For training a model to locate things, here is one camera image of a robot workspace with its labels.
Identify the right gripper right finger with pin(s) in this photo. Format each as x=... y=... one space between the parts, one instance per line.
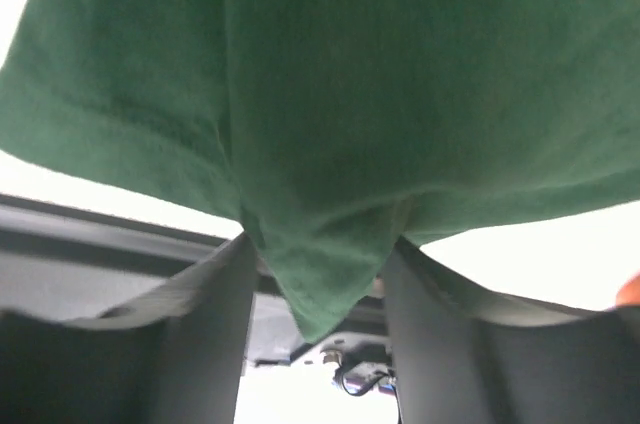
x=465 y=354

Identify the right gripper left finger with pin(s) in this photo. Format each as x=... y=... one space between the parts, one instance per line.
x=172 y=355

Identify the white green sleeved t shirt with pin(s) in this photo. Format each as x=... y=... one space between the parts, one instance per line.
x=331 y=128

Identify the orange plastic tub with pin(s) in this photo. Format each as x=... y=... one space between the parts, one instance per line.
x=629 y=294

